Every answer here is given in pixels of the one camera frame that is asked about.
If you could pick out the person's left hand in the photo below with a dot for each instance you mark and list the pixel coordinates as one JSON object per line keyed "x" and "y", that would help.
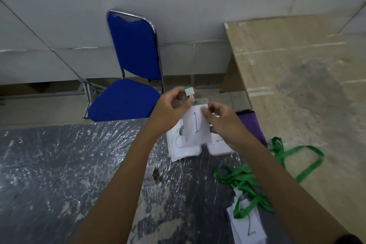
{"x": 165, "y": 112}

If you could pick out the grey metal frame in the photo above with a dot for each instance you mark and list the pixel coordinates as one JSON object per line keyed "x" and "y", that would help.
{"x": 43, "y": 94}

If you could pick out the white numbered paper card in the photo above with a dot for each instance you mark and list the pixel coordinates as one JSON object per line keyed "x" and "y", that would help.
{"x": 248, "y": 228}

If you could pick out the person's right thumb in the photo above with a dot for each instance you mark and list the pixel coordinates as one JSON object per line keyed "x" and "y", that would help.
{"x": 207, "y": 113}

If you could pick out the clear plastic table cover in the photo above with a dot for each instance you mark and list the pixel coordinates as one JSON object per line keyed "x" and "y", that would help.
{"x": 63, "y": 178}

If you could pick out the clear badge holder with card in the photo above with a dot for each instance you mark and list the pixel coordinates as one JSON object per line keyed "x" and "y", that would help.
{"x": 196, "y": 135}

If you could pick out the blue padded metal chair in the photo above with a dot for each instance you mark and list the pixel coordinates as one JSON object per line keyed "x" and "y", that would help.
{"x": 134, "y": 80}

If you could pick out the purple cloth pouch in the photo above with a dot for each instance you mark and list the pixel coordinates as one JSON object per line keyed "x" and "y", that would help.
{"x": 253, "y": 126}

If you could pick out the person's right hand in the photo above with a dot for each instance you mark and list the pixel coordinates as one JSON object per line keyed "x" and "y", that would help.
{"x": 228, "y": 126}

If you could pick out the person's right forearm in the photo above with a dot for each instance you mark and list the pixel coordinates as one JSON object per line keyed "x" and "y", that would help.
{"x": 288, "y": 195}

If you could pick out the person's left forearm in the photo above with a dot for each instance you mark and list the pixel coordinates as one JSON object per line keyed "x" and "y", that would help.
{"x": 123, "y": 189}

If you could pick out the small torn paper label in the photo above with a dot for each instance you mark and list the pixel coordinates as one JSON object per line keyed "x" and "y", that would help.
{"x": 151, "y": 176}

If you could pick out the stack of clear badge holders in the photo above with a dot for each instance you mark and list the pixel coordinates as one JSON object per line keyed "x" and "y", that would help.
{"x": 220, "y": 145}

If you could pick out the person's left thumb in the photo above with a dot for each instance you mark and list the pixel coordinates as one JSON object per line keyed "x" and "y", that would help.
{"x": 184, "y": 104}

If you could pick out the light wooden table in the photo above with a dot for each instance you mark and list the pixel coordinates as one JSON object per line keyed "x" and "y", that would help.
{"x": 308, "y": 95}

